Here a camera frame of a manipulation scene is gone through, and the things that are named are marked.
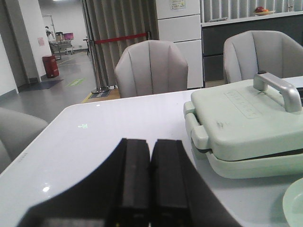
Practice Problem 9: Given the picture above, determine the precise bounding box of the red trash bin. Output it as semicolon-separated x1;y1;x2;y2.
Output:
42;55;59;78

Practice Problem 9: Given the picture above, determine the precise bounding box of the mint green sandwich maker lid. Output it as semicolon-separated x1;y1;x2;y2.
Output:
183;73;303;161

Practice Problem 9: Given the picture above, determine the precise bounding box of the grey chair at left edge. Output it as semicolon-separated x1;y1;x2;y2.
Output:
0;107;48;172

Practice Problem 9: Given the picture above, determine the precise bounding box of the mint green breakfast maker base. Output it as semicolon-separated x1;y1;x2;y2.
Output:
191;142;303;179

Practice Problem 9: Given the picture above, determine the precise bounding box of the dark grey kitchen counter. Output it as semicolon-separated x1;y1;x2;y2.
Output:
202;14;303;83

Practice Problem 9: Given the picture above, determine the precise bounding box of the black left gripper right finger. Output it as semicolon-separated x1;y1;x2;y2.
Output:
151;140;240;227

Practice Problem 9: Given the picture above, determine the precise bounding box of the beige upholstered chair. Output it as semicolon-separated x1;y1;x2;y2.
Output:
114;40;188;98
223;30;303;83

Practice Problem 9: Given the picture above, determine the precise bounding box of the fruit plate on counter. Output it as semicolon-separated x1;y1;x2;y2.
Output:
254;6;276;16

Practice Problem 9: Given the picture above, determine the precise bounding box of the white refrigerator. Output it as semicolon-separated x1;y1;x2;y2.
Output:
155;0;204;88

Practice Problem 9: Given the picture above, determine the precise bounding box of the red belt stanchion barrier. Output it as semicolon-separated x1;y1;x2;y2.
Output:
86;31;152;94

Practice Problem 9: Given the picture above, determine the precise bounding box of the mint green round plate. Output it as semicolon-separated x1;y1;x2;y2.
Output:
283;178;303;227

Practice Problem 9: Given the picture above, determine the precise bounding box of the left beige upholstered chair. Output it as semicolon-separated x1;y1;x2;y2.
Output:
114;40;188;98

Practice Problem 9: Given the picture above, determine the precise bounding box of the right beige upholstered chair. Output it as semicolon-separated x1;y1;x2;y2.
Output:
223;30;303;83

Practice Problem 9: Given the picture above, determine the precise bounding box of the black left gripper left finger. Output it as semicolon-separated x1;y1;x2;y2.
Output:
18;139;150;227

